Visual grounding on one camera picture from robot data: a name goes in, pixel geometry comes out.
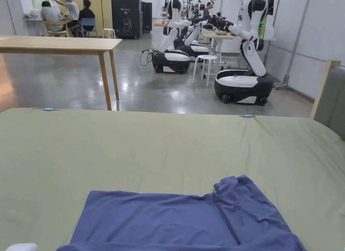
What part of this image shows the blue shirt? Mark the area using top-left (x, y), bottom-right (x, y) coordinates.
top-left (56, 174), bottom-right (308, 251)

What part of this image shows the group of people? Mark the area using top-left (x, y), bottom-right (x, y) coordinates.
top-left (40, 0), bottom-right (96, 33)

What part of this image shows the long wooden table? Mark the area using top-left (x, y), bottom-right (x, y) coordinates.
top-left (0, 35), bottom-right (123, 111)

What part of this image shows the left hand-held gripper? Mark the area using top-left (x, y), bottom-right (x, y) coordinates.
top-left (7, 243), bottom-right (38, 251)

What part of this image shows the bed with pale green sheet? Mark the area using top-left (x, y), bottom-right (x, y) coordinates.
top-left (0, 107), bottom-right (345, 251)

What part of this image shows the wooden chair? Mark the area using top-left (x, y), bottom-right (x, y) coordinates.
top-left (43, 19), bottom-right (69, 37)

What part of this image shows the blue chair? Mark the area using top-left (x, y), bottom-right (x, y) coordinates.
top-left (76, 18), bottom-right (97, 38)

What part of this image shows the black cabinet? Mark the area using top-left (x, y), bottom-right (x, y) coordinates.
top-left (110, 0), bottom-right (144, 40)

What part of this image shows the white desk with clutter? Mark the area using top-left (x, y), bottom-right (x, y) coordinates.
top-left (200, 29), bottom-right (243, 72)

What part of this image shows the padded grey headboard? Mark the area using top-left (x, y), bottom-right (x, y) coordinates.
top-left (310, 60), bottom-right (345, 141)

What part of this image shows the white and black wheeled robot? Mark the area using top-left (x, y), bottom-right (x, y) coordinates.
top-left (214, 0), bottom-right (275, 105)
top-left (175, 0), bottom-right (213, 61)
top-left (152, 0), bottom-right (190, 74)

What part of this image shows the white round stool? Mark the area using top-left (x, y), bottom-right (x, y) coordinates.
top-left (192, 55), bottom-right (218, 87)

